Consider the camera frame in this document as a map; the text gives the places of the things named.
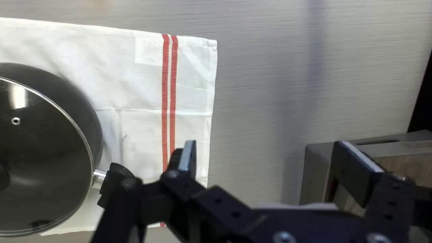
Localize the black cooking pot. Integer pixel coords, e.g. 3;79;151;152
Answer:
0;62;115;237

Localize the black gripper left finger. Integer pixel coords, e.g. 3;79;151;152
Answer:
161;140;252;233

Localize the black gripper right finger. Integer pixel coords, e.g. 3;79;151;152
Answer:
331;140;414;232

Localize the white red-striped kitchen towel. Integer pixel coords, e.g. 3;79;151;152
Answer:
0;17;217;235

